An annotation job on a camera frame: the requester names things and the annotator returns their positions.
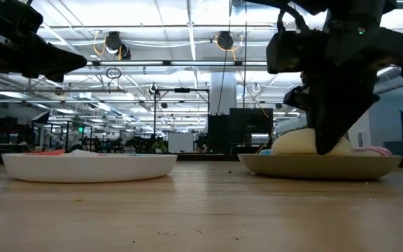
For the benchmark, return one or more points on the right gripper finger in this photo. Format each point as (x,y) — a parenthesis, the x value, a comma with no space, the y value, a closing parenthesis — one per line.
(296,98)
(334,115)

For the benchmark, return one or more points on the large chocolate frosted donut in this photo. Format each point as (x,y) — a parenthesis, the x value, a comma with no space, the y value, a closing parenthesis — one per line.
(292,143)

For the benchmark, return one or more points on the large pink frosted donut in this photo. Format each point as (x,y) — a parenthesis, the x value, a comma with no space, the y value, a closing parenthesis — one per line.
(373,151)

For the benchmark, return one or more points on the large blue frosted donut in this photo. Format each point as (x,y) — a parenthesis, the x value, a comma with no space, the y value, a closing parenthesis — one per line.
(265,152)

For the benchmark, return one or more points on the small red frosted donut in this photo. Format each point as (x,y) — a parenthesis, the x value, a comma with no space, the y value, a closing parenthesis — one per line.
(47,153)

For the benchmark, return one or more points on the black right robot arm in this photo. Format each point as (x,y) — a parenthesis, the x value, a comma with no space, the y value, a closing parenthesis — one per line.
(355,7)

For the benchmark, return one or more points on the black monitor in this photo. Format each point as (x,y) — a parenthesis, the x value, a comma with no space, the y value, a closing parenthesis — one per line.
(250,120)

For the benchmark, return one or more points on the grey-green round plate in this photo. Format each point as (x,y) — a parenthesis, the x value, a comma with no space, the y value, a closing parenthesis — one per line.
(320,168)

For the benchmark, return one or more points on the white pillar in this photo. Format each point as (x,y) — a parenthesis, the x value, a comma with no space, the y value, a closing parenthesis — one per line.
(222,91)

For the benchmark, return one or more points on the black cabinet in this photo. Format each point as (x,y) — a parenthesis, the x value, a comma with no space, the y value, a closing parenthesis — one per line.
(218,133)

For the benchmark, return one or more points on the white round plate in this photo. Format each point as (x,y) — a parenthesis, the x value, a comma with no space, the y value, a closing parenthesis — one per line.
(89,168)

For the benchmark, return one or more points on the white board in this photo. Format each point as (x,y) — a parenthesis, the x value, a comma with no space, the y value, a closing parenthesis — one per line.
(180,143)

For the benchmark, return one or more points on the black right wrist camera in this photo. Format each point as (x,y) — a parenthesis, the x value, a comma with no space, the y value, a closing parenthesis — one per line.
(285,52)

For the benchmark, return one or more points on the black workstation frame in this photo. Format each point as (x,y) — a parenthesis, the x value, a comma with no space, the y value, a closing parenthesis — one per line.
(66,136)

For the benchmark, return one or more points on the black tall stand frame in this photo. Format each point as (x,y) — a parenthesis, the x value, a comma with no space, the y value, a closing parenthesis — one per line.
(182,90)

